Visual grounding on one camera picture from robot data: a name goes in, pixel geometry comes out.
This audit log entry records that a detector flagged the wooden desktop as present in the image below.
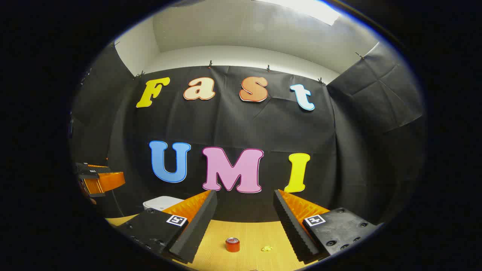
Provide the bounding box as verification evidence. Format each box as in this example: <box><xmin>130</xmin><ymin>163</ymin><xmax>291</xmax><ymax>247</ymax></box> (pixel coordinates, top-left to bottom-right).
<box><xmin>105</xmin><ymin>214</ymin><xmax>320</xmax><ymax>271</ymax></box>

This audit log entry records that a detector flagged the white desktop garbage bin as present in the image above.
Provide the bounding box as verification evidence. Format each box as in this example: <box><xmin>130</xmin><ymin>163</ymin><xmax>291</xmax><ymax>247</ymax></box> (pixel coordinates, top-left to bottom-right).
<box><xmin>143</xmin><ymin>196</ymin><xmax>185</xmax><ymax>212</ymax></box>

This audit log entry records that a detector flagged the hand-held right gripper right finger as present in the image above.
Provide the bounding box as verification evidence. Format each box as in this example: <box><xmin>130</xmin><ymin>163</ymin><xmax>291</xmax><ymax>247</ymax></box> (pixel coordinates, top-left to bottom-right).
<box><xmin>273</xmin><ymin>189</ymin><xmax>378</xmax><ymax>264</ymax></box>

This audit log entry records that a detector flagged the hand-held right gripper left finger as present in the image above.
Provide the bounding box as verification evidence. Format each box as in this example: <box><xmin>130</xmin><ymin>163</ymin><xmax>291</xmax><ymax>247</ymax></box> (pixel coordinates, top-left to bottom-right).
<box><xmin>112</xmin><ymin>190</ymin><xmax>218</xmax><ymax>264</ymax></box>

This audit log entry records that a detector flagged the black backdrop cloth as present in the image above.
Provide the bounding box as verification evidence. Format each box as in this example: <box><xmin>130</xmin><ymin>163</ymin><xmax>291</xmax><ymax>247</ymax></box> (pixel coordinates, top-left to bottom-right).
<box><xmin>70</xmin><ymin>41</ymin><xmax>426</xmax><ymax>226</ymax></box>

